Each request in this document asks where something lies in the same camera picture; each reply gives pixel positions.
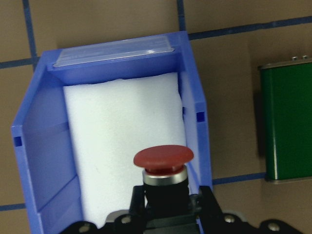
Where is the blue source bin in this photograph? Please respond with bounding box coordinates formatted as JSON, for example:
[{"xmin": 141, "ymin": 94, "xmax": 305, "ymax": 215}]
[{"xmin": 11, "ymin": 31, "xmax": 212, "ymax": 234}]

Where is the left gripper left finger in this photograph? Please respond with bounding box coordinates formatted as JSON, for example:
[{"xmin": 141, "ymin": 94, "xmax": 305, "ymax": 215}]
[{"xmin": 129, "ymin": 185, "xmax": 146, "ymax": 217}]

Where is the green conveyor belt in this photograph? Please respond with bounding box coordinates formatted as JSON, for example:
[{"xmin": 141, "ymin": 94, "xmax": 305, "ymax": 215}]
[{"xmin": 259, "ymin": 56, "xmax": 312, "ymax": 184}]

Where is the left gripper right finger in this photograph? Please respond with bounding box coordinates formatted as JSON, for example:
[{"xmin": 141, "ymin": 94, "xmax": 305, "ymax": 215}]
[{"xmin": 195, "ymin": 186, "xmax": 223, "ymax": 219}]

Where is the red push button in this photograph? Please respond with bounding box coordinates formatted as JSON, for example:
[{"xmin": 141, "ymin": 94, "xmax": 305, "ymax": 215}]
[{"xmin": 134, "ymin": 145, "xmax": 194, "ymax": 217}]

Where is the white foam pad source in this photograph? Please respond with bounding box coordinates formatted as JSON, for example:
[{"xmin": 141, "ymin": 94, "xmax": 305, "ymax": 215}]
[{"xmin": 63, "ymin": 73, "xmax": 186, "ymax": 228}]

